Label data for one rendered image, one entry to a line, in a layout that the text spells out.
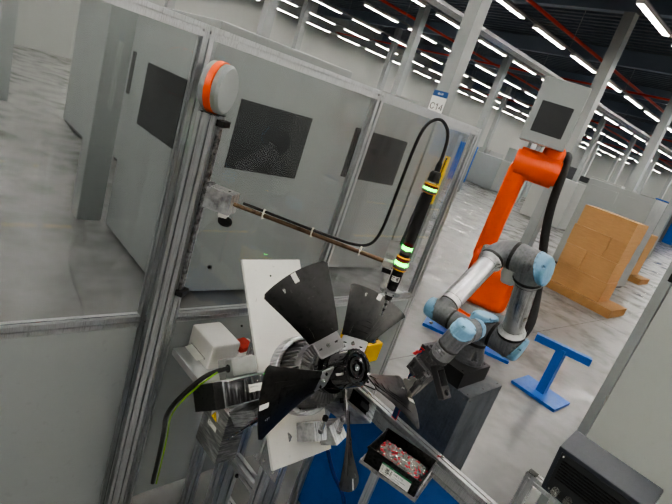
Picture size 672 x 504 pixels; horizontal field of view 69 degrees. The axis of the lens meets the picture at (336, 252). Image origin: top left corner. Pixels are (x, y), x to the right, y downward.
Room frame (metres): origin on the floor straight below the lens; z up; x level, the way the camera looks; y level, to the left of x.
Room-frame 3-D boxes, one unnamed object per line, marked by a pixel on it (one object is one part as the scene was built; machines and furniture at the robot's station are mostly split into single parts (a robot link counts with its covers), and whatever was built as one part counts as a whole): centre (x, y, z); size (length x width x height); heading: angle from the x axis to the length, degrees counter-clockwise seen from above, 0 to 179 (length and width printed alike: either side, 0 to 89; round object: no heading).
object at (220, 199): (1.56, 0.42, 1.55); 0.10 x 0.07 x 0.08; 83
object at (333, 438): (1.46, -0.18, 0.91); 0.12 x 0.08 x 0.12; 48
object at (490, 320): (2.05, -0.72, 1.24); 0.13 x 0.12 x 0.14; 53
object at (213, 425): (1.54, 0.19, 0.73); 0.15 x 0.09 x 0.22; 48
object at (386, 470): (1.52, -0.46, 0.85); 0.22 x 0.17 x 0.07; 63
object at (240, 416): (1.27, 0.08, 1.03); 0.15 x 0.10 x 0.14; 48
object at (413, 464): (1.51, -0.47, 0.84); 0.19 x 0.14 x 0.04; 63
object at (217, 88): (1.57, 0.51, 1.88); 0.17 x 0.15 x 0.16; 138
